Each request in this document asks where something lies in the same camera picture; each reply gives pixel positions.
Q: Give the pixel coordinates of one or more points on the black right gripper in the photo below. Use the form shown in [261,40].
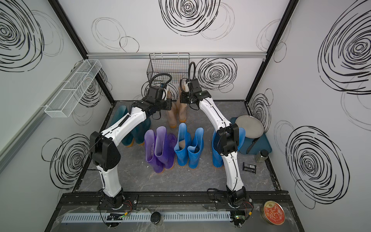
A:
[182,97]

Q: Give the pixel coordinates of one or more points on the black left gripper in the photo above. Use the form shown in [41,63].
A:
[168,103]

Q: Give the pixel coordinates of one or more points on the beige rain boot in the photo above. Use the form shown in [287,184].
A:
[181,108]
[171,114]

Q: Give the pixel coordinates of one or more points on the purple rain boot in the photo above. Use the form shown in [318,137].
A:
[151,159]
[164,147]

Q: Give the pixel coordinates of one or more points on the dark green rain boot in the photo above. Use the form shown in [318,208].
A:
[139,131]
[128,140]

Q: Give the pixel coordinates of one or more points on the blue rain boot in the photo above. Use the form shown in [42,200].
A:
[196,148]
[241,138]
[217,158]
[184,140]

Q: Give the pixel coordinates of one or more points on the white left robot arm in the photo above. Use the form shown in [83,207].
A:
[103,145]

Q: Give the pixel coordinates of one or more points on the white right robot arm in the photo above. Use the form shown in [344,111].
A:
[226,139]

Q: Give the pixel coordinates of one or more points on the grey round plate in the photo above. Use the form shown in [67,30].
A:
[252,126]

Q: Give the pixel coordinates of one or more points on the teal square tray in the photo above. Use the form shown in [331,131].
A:
[253,146]

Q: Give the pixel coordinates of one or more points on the small glass jar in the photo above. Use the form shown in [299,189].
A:
[261,156]

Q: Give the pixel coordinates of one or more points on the small black packet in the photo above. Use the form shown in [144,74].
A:
[249,168]

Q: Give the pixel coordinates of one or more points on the black round knob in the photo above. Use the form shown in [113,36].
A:
[155,218]

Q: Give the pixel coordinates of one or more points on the red round tin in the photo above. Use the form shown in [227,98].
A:
[273,213]

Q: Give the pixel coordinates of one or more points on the black wire basket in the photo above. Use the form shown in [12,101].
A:
[175,64]

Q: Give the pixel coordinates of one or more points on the white wire basket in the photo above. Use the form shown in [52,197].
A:
[73,89]

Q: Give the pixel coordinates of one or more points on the white slotted cable duct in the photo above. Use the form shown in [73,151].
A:
[146,217]

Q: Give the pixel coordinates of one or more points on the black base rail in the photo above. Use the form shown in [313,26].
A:
[136,200]

